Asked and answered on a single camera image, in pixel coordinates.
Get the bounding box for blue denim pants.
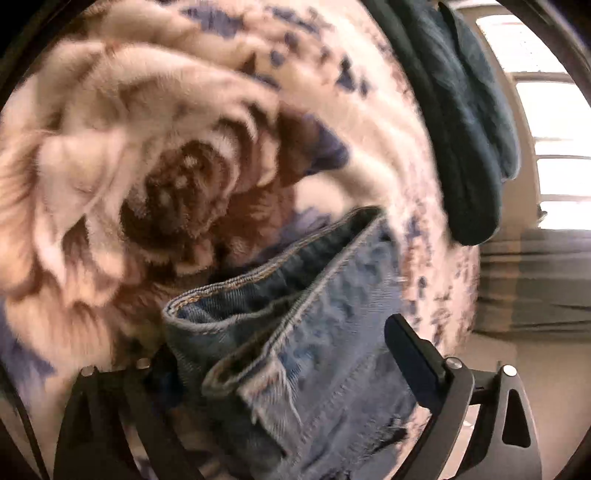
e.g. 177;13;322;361
163;207;416;479

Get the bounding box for white floral fleece blanket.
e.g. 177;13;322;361
1;1;479;475

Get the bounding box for teal velvet pillow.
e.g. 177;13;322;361
363;1;521;246

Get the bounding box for white window frame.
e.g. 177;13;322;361
476;13;590;230

